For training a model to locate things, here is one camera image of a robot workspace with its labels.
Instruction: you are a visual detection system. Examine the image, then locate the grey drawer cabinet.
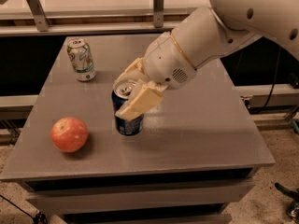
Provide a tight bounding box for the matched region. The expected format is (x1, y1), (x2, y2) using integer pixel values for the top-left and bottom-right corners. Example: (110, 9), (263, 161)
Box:
(1, 35), (274, 224)

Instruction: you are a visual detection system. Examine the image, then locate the metal rail frame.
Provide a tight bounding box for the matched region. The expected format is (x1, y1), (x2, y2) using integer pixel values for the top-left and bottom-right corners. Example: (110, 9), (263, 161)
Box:
(0, 0), (213, 37)

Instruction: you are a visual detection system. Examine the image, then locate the white green soda can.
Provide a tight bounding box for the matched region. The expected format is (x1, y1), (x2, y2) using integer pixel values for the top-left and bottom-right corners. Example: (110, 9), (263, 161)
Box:
(67, 38), (96, 81)

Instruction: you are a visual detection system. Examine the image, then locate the red apple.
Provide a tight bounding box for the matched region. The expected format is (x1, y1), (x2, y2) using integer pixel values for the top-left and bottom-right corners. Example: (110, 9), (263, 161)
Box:
(50, 117), (89, 153)

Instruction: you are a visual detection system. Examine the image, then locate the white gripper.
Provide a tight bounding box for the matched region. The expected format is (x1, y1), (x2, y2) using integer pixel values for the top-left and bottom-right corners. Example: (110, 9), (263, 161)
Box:
(114, 32), (196, 121)

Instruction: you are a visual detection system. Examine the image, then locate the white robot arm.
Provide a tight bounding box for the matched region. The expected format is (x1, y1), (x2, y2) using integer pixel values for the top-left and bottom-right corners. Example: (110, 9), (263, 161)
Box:
(114, 0), (299, 120)

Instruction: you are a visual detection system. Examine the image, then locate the blue pepsi can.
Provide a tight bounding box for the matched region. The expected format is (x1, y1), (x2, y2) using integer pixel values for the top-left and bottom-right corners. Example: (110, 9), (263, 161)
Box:
(111, 80), (144, 136)

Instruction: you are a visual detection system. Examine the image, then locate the black cable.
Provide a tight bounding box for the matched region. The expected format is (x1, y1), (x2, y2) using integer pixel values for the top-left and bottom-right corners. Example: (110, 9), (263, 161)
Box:
(249, 45), (283, 115)

